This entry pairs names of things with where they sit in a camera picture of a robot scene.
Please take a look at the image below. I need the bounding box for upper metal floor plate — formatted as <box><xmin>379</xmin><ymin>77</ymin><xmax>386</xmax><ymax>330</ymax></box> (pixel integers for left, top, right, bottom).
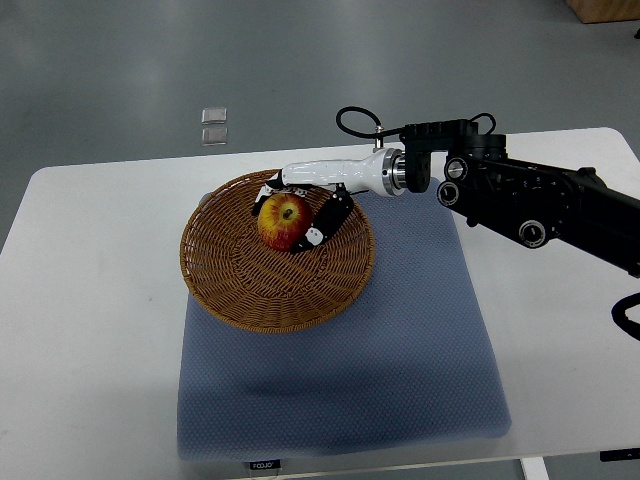
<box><xmin>201</xmin><ymin>106</ymin><xmax>227</xmax><ymax>125</ymax></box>

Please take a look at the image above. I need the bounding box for white table leg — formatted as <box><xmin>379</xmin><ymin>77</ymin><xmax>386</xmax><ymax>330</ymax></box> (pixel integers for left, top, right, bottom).
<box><xmin>520</xmin><ymin>457</ymin><xmax>550</xmax><ymax>480</ymax></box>

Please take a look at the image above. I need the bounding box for blue grey fabric mat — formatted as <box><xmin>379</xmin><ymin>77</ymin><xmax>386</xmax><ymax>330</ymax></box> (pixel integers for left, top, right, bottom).
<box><xmin>177</xmin><ymin>192</ymin><xmax>511</xmax><ymax>462</ymax></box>

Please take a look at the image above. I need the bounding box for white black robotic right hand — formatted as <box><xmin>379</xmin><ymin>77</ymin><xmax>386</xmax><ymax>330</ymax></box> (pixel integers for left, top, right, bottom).
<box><xmin>252</xmin><ymin>148</ymin><xmax>406</xmax><ymax>254</ymax></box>

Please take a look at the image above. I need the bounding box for red yellow apple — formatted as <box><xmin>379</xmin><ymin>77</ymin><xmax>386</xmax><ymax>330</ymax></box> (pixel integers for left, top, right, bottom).
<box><xmin>257</xmin><ymin>193</ymin><xmax>313</xmax><ymax>252</ymax></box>

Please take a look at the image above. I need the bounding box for wooden box corner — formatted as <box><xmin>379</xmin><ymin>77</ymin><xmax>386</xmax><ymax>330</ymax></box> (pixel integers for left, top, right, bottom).
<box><xmin>565</xmin><ymin>0</ymin><xmax>640</xmax><ymax>24</ymax></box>

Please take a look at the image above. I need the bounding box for brown wicker basket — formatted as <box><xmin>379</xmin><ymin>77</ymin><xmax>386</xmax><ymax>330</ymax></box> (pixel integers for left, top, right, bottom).
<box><xmin>180</xmin><ymin>170</ymin><xmax>375</xmax><ymax>333</ymax></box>

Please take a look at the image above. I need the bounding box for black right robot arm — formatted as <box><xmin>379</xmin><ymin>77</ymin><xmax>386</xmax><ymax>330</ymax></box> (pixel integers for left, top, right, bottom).
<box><xmin>388</xmin><ymin>117</ymin><xmax>639</xmax><ymax>277</ymax></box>

